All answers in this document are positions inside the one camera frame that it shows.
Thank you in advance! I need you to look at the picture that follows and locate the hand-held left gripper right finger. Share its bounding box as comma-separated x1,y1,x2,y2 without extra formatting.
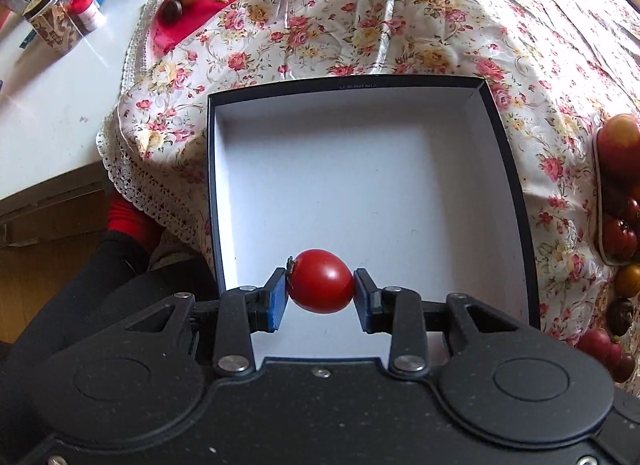
352,268,521,377

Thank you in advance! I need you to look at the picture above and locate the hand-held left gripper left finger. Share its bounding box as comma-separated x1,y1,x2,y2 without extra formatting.
122,267,288,379

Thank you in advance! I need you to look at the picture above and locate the red cherry tomato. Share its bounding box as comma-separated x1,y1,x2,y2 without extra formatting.
286,248,356,315

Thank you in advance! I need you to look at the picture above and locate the black box with white interior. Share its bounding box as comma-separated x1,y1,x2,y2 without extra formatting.
206,76,542,360

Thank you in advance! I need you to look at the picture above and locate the white tray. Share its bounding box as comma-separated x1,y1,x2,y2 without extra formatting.
592,125,640,267

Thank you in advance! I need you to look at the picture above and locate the dark red plum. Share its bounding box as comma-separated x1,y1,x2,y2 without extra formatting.
611,352,637,384

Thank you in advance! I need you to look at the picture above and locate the red sock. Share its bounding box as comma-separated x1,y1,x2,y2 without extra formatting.
106,192,163,248

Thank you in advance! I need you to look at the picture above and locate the person's black trouser leg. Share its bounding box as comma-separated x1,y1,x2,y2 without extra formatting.
0,230,221,361

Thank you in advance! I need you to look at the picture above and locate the dark red tomato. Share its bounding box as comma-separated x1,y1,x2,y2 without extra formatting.
601,217,638,261
617,197,640,226

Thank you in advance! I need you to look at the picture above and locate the floral tablecloth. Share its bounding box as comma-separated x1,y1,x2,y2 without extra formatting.
97,0,640,381

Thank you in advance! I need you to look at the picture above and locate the large red apple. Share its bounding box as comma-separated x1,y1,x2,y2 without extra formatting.
596,114,640,178

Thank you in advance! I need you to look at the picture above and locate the red cloth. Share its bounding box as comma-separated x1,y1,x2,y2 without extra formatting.
150,0,272,53

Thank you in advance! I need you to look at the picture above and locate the small red-capped bottle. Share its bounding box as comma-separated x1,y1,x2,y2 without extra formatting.
67,0,107,36

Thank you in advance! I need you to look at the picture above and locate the brown patterned jar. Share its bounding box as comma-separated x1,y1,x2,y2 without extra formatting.
22,0,83,53

